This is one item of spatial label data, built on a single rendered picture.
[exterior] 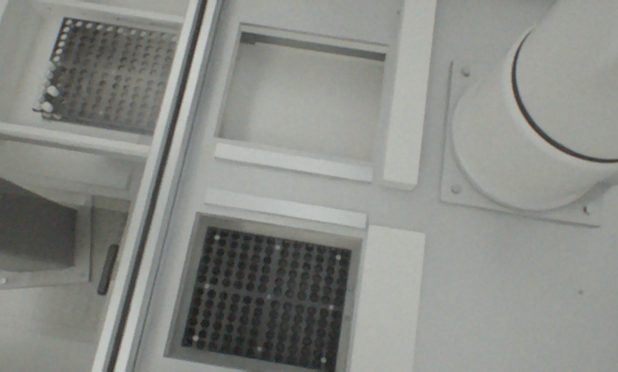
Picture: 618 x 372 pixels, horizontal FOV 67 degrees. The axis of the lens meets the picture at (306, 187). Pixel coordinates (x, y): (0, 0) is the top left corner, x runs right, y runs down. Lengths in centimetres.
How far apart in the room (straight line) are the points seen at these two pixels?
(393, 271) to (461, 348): 13
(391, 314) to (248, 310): 22
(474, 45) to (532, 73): 28
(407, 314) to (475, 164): 23
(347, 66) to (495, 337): 52
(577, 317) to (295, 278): 39
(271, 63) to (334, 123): 16
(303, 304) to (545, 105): 41
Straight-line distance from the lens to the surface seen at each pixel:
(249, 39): 89
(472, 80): 78
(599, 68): 48
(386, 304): 66
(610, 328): 79
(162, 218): 65
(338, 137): 84
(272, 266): 71
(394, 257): 67
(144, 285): 65
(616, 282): 80
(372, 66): 90
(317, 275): 74
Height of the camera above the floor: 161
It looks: 75 degrees down
